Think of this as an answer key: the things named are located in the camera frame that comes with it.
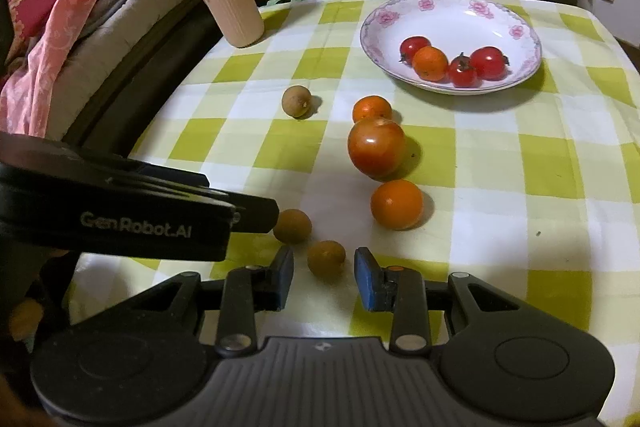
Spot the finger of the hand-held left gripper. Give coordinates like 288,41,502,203
220,189,280,234

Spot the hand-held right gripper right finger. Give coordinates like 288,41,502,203
353,247,518,354

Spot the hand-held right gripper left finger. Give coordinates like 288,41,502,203
127,246,296,355

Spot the brown longan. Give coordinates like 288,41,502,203
272,209,313,244
307,240,347,280
281,85,313,119

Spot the small orange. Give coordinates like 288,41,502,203
352,95,393,124
412,46,449,82
370,180,424,231

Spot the large red tomato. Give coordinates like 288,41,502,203
347,117,407,180

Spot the red cherry tomato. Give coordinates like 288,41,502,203
448,53,480,88
470,46,510,81
400,36,432,64

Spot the white floral plate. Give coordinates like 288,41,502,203
360,0,543,96

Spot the person's left hand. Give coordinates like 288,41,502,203
9,297,45,341

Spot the yellow-green checked tablecloth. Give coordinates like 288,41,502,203
67,0,640,427

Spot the grey-brown mattress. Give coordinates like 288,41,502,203
45,0,201,118

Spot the pink floral blanket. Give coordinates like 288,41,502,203
0,0,166,138

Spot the dark wooden bed frame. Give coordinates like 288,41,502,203
60,0,226,158

